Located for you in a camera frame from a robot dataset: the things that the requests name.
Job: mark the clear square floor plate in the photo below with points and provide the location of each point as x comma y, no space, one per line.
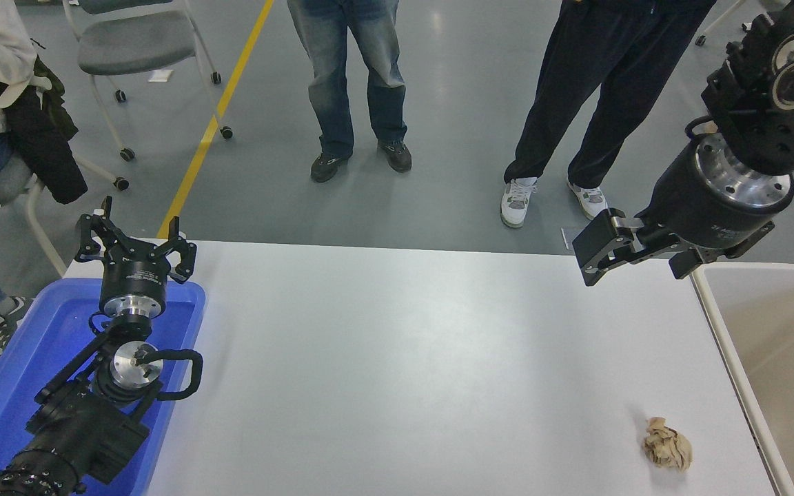
568,238

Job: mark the white-framed wheeled chair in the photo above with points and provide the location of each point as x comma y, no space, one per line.
7,180

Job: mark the dark jacket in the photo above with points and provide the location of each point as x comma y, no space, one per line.
42,145

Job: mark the standing person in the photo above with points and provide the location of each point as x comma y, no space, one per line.
331,76
597,69

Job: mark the white-legged wheeled chair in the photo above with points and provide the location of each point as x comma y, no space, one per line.
721,18

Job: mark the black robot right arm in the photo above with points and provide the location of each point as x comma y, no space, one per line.
769,103

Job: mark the grey wheeled chair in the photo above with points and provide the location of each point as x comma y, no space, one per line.
135,41

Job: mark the large pale bin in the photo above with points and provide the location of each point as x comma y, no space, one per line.
783,358

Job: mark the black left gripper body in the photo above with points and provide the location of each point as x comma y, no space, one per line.
132,275

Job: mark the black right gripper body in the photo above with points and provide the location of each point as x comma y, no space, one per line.
697,207

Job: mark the crumpled tan paper ball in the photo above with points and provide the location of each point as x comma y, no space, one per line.
667,446

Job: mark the white paper scrap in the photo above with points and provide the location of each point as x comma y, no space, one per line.
160,75

